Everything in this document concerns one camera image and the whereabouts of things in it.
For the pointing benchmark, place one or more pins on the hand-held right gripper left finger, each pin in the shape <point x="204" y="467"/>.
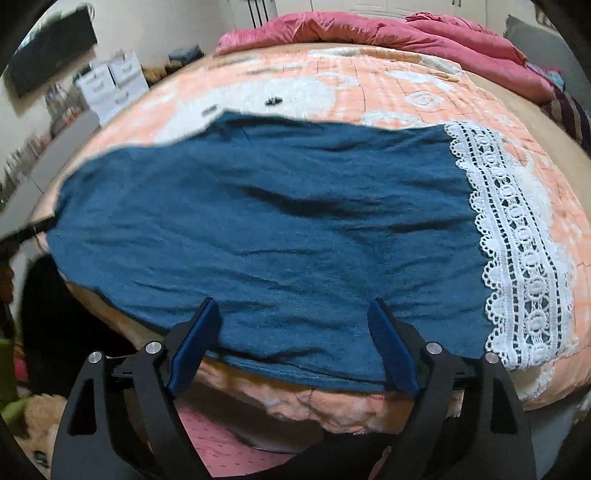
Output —
<point x="196" y="346"/>

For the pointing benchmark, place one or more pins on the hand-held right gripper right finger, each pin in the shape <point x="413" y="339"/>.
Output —
<point x="392" y="350"/>

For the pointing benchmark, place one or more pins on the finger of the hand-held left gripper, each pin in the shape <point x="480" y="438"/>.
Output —
<point x="32" y="229"/>

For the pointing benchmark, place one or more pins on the blue pants with lace hem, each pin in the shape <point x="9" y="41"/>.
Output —
<point x="277" y="230"/>

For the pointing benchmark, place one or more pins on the small desk clutter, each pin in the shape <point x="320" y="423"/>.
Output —
<point x="23" y="152"/>

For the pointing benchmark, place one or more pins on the grey desk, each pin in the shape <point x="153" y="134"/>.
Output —
<point x="60" y="147"/>

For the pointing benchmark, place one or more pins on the pink dotted cloth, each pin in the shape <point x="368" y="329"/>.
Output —
<point x="221" y="443"/>

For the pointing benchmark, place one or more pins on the white drawer unit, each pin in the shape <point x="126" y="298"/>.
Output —
<point x="111" y="83"/>

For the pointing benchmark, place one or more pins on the brown cloth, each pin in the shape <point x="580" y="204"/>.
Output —
<point x="159" y="74"/>

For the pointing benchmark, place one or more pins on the small dark hair clip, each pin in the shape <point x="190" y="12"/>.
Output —
<point x="210" y="110"/>

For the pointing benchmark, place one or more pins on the dark clothes pile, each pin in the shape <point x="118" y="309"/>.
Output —
<point x="185" y="54"/>

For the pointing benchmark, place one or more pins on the black hair clip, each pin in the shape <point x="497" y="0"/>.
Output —
<point x="273" y="100"/>

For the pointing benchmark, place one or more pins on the striped cloth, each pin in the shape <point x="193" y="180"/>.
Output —
<point x="570" y="117"/>

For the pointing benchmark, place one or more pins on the pink duvet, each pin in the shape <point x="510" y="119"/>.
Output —
<point x="323" y="27"/>

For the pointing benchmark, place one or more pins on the grey pillow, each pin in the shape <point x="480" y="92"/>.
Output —
<point x="540" y="46"/>

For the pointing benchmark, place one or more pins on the black wall television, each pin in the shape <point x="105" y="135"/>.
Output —
<point x="46" y="50"/>

